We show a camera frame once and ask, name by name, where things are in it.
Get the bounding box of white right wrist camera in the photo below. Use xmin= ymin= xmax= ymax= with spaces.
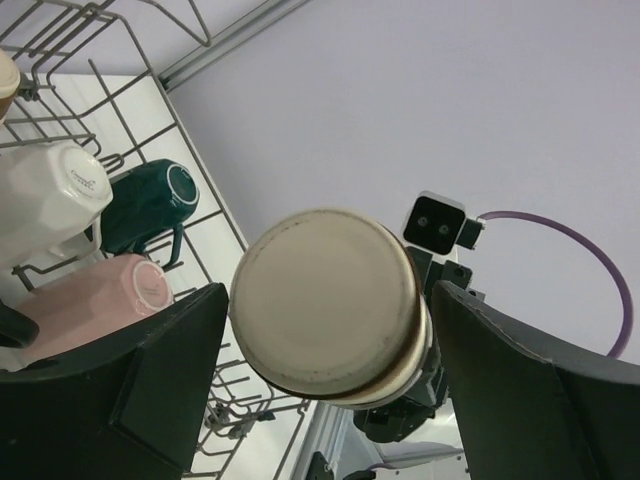
xmin=402 ymin=191 xmax=485 ymax=256

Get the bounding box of cream mug with handle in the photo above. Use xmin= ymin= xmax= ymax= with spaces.
xmin=1 ymin=142 xmax=113 ymax=269

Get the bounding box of grey wire dish rack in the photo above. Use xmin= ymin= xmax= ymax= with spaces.
xmin=1 ymin=1 xmax=315 ymax=479

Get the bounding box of aluminium corner frame post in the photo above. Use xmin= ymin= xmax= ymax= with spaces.
xmin=159 ymin=0 xmax=309 ymax=93

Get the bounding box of pink mug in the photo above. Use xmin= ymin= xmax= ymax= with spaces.
xmin=1 ymin=254 xmax=173 ymax=372

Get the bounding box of black skull mug red inside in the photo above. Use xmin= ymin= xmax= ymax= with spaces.
xmin=0 ymin=302 xmax=40 ymax=349

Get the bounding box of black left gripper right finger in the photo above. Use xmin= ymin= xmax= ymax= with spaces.
xmin=431 ymin=281 xmax=639 ymax=480

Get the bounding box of white cup teal base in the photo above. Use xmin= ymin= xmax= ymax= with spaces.
xmin=101 ymin=159 xmax=200 ymax=269

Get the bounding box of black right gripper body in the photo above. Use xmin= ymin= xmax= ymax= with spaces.
xmin=353 ymin=247 xmax=473 ymax=443

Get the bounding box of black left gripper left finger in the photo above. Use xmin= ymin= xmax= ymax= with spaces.
xmin=1 ymin=283 xmax=228 ymax=479

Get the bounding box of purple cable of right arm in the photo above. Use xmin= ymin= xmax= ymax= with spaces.
xmin=474 ymin=209 xmax=635 ymax=360

